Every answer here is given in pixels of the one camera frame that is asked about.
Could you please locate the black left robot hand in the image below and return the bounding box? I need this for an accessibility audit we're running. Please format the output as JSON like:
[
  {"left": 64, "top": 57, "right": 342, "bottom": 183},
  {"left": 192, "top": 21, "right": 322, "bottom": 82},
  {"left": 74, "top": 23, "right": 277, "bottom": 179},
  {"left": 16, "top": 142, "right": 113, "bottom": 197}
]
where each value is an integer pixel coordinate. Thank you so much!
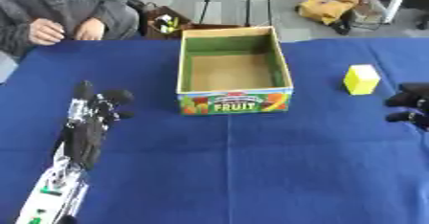
[{"left": 58, "top": 79, "right": 136, "bottom": 171}]

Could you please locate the person's right hand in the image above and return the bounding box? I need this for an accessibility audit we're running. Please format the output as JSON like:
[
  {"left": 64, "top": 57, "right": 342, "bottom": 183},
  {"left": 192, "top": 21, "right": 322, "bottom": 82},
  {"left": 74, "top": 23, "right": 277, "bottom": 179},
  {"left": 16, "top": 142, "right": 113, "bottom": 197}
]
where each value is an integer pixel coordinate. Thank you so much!
[{"left": 27, "top": 18, "right": 67, "bottom": 47}]

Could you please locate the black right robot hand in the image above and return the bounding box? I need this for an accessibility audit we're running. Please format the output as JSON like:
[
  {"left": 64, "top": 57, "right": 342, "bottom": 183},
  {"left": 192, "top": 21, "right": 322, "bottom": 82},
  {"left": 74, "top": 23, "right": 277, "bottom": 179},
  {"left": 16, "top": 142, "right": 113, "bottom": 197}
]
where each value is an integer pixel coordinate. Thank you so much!
[{"left": 383, "top": 82, "right": 429, "bottom": 130}]

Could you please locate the person's left hand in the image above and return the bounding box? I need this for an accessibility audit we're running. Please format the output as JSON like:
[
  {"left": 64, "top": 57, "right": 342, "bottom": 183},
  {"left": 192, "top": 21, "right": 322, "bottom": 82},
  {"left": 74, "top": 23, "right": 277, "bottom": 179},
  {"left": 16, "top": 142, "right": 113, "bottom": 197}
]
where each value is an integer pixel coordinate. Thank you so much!
[{"left": 74, "top": 17, "right": 107, "bottom": 41}]

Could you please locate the tan cardboard box green inside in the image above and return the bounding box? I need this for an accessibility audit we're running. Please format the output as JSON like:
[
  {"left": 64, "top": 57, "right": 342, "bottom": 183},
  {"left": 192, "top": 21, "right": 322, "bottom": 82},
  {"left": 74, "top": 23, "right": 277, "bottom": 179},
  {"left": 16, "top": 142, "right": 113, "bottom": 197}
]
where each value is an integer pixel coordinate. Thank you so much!
[{"left": 175, "top": 26, "right": 295, "bottom": 117}]

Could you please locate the person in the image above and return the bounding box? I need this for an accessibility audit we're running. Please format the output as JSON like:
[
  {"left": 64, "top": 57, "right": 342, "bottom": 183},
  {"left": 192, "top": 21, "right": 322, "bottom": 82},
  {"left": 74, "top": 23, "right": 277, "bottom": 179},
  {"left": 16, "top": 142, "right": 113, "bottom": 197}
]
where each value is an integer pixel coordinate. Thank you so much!
[{"left": 0, "top": 0, "right": 141, "bottom": 57}]

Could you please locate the yellow rectangular block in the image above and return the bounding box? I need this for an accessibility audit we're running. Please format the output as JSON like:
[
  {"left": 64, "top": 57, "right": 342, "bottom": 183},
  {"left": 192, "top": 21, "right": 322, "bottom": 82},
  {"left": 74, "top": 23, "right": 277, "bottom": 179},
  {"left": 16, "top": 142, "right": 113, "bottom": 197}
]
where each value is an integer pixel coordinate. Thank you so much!
[{"left": 342, "top": 63, "right": 382, "bottom": 96}]

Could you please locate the brown bag with items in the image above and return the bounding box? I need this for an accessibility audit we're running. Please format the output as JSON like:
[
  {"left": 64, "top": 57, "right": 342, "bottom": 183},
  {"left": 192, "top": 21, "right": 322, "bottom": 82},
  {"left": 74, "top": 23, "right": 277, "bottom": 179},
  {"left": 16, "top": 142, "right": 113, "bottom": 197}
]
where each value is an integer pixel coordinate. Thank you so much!
[{"left": 139, "top": 3, "right": 247, "bottom": 40}]

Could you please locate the yellow bag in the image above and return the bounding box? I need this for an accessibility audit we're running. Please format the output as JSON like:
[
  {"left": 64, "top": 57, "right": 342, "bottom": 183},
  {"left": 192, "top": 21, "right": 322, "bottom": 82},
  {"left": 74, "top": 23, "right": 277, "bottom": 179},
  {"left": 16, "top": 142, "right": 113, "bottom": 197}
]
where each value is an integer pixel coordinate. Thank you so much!
[{"left": 295, "top": 0, "right": 361, "bottom": 27}]

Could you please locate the black tripod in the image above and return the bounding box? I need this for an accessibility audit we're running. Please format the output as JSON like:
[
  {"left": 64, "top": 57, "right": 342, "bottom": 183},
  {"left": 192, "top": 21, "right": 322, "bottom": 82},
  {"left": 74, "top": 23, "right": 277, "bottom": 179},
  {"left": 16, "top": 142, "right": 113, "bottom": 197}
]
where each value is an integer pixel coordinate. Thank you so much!
[{"left": 197, "top": 0, "right": 275, "bottom": 27}]

